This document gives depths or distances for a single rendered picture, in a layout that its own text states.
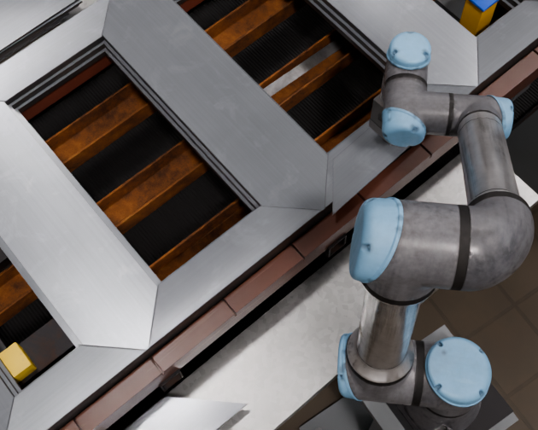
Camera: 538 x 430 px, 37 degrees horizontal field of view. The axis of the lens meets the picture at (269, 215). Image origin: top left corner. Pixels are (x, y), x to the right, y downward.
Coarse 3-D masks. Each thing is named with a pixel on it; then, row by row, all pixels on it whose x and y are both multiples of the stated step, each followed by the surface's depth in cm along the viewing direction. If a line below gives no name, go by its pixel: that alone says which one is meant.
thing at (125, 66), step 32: (320, 0) 185; (512, 0) 183; (352, 32) 182; (64, 64) 179; (128, 64) 179; (384, 64) 179; (512, 64) 179; (32, 96) 179; (32, 128) 176; (32, 288) 161; (224, 288) 156; (192, 320) 157; (64, 416) 147
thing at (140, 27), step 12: (156, 0) 185; (168, 0) 185; (144, 12) 184; (156, 12) 183; (168, 12) 183; (180, 12) 183; (120, 24) 182; (132, 24) 182; (144, 24) 182; (156, 24) 182; (168, 24) 182; (108, 36) 181; (120, 36) 181; (132, 36) 181; (144, 36) 181; (120, 48) 180; (132, 48) 180
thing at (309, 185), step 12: (312, 168) 166; (324, 168) 166; (300, 180) 165; (312, 180) 165; (324, 180) 165; (288, 192) 164; (300, 192) 164; (312, 192) 164; (264, 204) 163; (276, 204) 163; (288, 204) 163; (300, 204) 163
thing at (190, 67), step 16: (192, 48) 179; (208, 48) 179; (176, 64) 177; (192, 64) 177; (208, 64) 177; (144, 80) 176; (160, 80) 176; (176, 80) 176; (192, 80) 176; (160, 96) 174; (176, 96) 174
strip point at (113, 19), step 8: (112, 0) 185; (120, 0) 185; (128, 0) 185; (136, 0) 185; (144, 0) 185; (152, 0) 185; (112, 8) 184; (120, 8) 184; (128, 8) 184; (136, 8) 184; (112, 16) 183; (120, 16) 183; (128, 16) 183; (104, 24) 183; (112, 24) 182; (104, 32) 182
